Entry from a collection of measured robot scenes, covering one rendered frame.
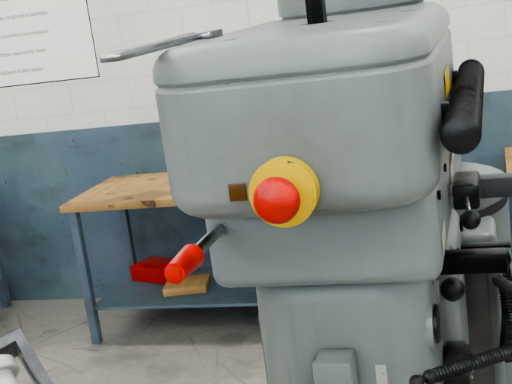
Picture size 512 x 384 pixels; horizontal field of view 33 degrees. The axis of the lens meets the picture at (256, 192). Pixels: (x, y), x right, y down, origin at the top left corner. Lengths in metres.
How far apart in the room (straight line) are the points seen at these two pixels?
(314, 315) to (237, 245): 0.12
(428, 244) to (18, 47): 5.24
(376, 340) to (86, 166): 5.02
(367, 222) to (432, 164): 0.11
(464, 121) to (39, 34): 5.23
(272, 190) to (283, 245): 0.18
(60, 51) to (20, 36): 0.30
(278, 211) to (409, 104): 0.14
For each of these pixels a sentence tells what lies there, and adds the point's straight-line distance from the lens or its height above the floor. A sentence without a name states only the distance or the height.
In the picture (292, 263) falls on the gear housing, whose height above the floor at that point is 1.66.
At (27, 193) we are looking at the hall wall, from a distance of 6.13.
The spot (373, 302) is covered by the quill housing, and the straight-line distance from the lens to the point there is 0.91.
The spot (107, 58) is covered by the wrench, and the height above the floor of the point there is 1.89.
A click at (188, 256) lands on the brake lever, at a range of 0.77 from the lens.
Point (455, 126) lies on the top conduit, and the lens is 0.75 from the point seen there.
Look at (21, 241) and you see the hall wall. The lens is 6.26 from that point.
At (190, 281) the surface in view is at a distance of 5.23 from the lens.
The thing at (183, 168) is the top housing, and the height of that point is 1.78.
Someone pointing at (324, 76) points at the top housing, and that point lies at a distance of 0.73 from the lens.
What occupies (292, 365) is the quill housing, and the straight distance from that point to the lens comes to 0.96.
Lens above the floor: 1.93
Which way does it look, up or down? 13 degrees down
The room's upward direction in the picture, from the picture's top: 8 degrees counter-clockwise
